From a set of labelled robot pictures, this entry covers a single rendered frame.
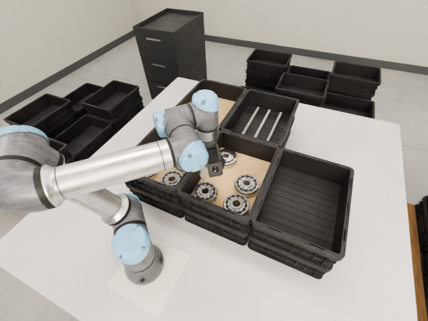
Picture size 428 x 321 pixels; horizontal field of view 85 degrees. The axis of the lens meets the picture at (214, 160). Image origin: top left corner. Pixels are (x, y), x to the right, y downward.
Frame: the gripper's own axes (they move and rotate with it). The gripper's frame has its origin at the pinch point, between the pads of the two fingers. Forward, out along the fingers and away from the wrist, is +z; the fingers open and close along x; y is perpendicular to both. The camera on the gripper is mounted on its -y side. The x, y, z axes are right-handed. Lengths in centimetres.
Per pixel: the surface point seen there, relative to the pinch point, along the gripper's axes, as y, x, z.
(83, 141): 108, 84, 57
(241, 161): 14.5, -17.9, 11.6
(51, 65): 307, 155, 74
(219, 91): 70, -22, 7
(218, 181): 6.1, -4.3, 11.6
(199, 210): -6.9, 7.3, 10.1
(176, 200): 0.3, 15.5, 10.1
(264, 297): -39.6, -8.9, 24.6
